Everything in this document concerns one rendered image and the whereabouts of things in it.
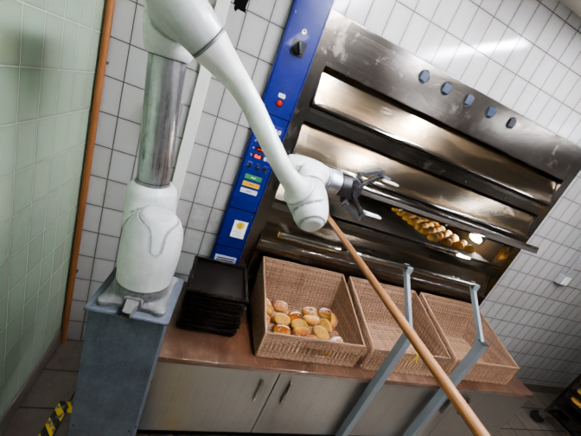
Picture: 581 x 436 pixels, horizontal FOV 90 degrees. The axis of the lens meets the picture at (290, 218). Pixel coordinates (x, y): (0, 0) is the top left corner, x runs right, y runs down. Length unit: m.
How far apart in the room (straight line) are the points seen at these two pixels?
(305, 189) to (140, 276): 0.51
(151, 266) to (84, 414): 0.60
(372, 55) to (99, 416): 1.79
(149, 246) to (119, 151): 0.81
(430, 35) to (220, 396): 1.98
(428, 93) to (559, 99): 0.84
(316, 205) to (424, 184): 1.20
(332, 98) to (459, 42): 0.68
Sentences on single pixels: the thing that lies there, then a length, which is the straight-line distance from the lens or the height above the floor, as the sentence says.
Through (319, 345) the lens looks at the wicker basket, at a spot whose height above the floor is 0.70.
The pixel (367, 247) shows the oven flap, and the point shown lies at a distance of 1.94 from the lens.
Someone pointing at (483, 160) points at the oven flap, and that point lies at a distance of 2.12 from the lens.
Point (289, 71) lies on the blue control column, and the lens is 1.47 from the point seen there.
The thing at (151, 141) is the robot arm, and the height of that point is 1.43.
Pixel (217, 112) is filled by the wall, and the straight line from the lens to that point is 1.48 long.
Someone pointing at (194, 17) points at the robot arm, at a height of 1.75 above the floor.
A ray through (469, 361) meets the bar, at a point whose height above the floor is 0.83.
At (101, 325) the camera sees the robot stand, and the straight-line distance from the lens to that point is 1.02.
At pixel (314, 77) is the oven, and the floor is 1.83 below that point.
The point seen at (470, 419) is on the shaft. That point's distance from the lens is 0.89.
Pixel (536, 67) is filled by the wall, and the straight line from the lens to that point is 2.20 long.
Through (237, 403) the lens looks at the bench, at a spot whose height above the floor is 0.32.
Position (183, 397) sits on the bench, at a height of 0.34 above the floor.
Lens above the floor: 1.66
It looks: 19 degrees down
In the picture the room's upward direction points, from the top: 22 degrees clockwise
